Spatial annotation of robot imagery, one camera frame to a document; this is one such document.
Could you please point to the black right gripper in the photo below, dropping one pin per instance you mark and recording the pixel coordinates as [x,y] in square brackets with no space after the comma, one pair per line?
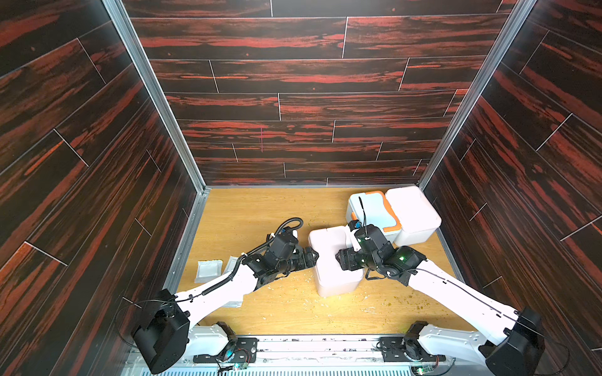
[349,258]

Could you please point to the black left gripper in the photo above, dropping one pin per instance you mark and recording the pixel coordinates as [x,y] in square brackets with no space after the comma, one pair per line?
[309,262]

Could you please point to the pink medicine chest box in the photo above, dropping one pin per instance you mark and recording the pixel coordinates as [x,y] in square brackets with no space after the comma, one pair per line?
[330,279]

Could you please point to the white orange handled box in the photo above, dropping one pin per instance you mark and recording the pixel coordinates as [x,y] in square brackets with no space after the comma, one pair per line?
[373,208]

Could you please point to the white pink first aid box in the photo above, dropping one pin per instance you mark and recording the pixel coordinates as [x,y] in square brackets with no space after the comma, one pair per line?
[418,218]

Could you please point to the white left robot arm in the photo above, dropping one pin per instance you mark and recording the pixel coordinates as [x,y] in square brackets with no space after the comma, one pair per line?
[164,334]

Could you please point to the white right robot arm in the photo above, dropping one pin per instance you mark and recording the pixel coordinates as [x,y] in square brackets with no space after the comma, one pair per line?
[504,340]

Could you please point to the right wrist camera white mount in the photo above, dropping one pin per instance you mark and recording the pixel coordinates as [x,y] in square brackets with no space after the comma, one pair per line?
[352,228]

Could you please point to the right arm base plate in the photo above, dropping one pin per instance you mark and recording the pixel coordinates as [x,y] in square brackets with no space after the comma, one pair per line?
[399,349]

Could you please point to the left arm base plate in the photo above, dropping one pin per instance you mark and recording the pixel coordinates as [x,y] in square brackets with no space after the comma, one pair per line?
[240,352]

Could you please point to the aluminium frame rail right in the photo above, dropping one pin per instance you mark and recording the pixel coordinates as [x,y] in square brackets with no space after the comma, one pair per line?
[502,43]

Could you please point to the aluminium frame rail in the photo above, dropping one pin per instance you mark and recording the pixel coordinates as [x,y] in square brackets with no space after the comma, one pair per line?
[127,33]
[502,43]

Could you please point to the aluminium frame rail left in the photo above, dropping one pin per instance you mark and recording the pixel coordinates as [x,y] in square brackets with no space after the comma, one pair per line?
[127,33]

